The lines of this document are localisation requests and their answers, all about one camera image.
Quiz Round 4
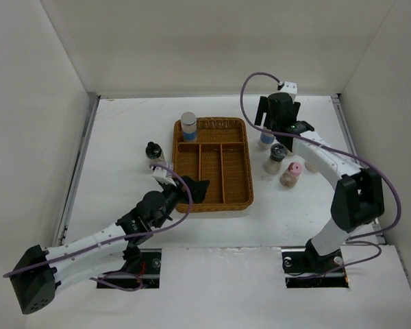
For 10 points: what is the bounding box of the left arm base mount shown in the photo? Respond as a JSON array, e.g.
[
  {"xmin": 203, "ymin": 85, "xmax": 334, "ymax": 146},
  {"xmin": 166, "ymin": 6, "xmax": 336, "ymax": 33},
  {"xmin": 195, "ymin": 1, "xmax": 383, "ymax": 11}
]
[{"xmin": 96, "ymin": 249, "xmax": 162, "ymax": 291}]

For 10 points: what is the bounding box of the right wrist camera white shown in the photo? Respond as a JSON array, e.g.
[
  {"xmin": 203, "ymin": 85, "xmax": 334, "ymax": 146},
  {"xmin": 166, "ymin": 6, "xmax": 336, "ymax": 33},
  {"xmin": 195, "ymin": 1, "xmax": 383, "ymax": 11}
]
[{"xmin": 277, "ymin": 82, "xmax": 298, "ymax": 95}]

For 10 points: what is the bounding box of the silver-lid jar blue label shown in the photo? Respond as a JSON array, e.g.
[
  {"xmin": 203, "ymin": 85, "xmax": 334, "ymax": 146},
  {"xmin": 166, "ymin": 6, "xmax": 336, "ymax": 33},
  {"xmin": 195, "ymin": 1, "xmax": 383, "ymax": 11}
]
[
  {"xmin": 258, "ymin": 132, "xmax": 275, "ymax": 150},
  {"xmin": 180, "ymin": 112, "xmax": 197, "ymax": 143}
]

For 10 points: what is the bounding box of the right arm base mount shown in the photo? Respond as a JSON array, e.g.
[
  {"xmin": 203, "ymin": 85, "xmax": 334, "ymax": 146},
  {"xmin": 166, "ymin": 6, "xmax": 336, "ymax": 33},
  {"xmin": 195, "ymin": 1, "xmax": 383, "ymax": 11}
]
[{"xmin": 282, "ymin": 249, "xmax": 349, "ymax": 289}]

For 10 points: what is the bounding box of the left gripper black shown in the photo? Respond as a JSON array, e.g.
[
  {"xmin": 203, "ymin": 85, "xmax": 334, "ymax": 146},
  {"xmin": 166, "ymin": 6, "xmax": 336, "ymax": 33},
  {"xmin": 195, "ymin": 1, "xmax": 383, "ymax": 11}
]
[{"xmin": 153, "ymin": 175, "xmax": 208, "ymax": 228}]

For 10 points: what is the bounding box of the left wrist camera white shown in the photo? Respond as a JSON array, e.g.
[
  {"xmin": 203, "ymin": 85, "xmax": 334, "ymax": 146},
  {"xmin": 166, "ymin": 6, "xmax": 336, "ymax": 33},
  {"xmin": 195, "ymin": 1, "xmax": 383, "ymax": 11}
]
[{"xmin": 152, "ymin": 162, "xmax": 175, "ymax": 184}]

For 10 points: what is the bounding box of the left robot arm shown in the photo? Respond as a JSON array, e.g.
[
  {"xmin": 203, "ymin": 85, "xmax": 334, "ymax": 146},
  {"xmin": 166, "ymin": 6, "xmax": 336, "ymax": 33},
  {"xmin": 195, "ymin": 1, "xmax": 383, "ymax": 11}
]
[{"xmin": 5, "ymin": 175, "xmax": 210, "ymax": 315}]

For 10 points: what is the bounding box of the dark-lid spice grinder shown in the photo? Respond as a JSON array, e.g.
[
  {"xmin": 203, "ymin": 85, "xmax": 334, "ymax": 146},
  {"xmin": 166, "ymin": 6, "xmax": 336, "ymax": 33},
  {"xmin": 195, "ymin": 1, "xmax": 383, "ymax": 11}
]
[{"xmin": 264, "ymin": 143, "xmax": 288, "ymax": 175}]

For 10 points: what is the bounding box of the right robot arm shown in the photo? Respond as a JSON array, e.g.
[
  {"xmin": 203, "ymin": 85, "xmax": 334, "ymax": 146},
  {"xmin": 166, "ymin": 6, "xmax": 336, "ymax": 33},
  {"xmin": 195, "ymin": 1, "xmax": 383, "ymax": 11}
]
[{"xmin": 254, "ymin": 93, "xmax": 384, "ymax": 271}]

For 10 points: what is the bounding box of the yellow-cap bottle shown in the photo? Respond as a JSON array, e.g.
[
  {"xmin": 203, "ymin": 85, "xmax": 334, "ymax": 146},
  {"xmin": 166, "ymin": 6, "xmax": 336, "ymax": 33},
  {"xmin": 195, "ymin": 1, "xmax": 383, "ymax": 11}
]
[{"xmin": 305, "ymin": 162, "xmax": 318, "ymax": 173}]

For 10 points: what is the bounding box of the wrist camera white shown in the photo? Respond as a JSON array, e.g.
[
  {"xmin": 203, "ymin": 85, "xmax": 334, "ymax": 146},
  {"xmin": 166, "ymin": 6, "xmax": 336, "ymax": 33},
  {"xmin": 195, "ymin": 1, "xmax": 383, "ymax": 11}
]
[
  {"xmin": 152, "ymin": 162, "xmax": 175, "ymax": 184},
  {"xmin": 277, "ymin": 82, "xmax": 298, "ymax": 95}
]

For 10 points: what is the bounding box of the black-cap bottle left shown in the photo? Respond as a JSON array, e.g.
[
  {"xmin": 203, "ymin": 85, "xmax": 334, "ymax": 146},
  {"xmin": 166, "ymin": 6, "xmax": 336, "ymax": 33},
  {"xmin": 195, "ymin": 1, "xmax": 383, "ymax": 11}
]
[{"xmin": 145, "ymin": 141, "xmax": 166, "ymax": 171}]

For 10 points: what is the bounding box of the brown wicker divided tray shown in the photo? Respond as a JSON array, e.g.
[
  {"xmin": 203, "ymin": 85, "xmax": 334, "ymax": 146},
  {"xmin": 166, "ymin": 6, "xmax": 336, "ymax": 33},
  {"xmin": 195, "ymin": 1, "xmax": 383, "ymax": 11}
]
[{"xmin": 172, "ymin": 117, "xmax": 253, "ymax": 212}]

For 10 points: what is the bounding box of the pink-cap bottle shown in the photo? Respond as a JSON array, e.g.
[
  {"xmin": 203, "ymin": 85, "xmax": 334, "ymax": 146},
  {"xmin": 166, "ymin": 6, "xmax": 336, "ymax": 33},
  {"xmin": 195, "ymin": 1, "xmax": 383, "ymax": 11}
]
[{"xmin": 279, "ymin": 162, "xmax": 303, "ymax": 188}]

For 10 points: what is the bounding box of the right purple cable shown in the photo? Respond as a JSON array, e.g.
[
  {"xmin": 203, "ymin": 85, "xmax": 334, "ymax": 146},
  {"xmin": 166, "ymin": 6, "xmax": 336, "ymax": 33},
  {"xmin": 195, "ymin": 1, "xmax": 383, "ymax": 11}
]
[{"xmin": 239, "ymin": 71, "xmax": 403, "ymax": 279}]

